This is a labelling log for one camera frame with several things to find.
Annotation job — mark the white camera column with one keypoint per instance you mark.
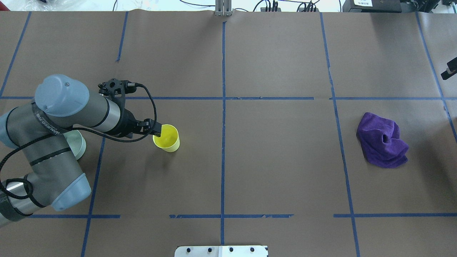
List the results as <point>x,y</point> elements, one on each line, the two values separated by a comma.
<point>222,251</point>

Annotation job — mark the black box device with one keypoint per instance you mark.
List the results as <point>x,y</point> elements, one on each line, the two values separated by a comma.
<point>376,6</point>

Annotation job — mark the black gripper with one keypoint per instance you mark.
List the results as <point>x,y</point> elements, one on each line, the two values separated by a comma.
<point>127,124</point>

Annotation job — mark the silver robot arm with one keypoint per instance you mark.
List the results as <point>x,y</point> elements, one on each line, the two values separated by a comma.
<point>61,105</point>

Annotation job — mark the purple cloth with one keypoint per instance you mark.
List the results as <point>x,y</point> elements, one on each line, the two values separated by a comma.
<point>380,141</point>

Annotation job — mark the yellow plastic cup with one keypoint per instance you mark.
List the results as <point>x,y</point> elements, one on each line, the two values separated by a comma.
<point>169,139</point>

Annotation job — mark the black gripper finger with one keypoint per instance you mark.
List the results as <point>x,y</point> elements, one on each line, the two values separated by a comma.
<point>451,69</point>

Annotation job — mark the mint green bowl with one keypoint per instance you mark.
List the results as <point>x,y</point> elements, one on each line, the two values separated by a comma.
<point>77,143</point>

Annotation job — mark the aluminium frame post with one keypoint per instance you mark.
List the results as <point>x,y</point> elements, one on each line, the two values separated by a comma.
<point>223,8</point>

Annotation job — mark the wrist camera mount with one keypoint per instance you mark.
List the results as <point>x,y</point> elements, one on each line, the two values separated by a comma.
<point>116,90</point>

